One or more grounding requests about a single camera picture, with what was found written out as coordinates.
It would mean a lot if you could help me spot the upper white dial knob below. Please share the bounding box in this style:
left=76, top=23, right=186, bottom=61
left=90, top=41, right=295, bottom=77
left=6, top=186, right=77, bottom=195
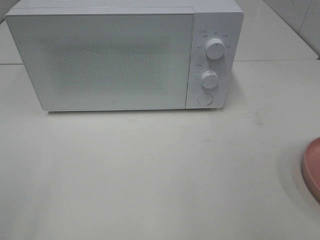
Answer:
left=204, top=37, right=226, bottom=60

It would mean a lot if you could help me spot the white microwave door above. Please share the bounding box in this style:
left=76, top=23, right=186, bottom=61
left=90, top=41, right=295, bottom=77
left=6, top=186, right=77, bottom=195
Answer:
left=7, top=14, right=193, bottom=111

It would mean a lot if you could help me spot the white microwave oven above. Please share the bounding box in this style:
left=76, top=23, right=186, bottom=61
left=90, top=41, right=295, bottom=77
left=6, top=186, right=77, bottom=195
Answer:
left=5, top=0, right=244, bottom=111

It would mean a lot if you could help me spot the pink round plate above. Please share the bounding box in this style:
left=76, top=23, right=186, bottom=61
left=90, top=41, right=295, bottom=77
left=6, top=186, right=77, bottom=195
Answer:
left=301, top=137, right=320, bottom=203

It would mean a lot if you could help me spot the white dial knob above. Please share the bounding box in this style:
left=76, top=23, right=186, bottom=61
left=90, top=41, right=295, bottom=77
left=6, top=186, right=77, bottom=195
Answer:
left=200, top=70, right=219, bottom=89
left=204, top=37, right=226, bottom=60

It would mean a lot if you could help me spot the lower white dial knob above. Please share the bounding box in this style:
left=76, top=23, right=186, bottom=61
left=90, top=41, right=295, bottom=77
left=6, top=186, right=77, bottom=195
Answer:
left=200, top=70, right=219, bottom=89

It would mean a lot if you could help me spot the round white door button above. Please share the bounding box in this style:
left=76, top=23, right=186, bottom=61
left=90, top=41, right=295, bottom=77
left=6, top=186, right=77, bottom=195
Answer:
left=197, top=93, right=213, bottom=106

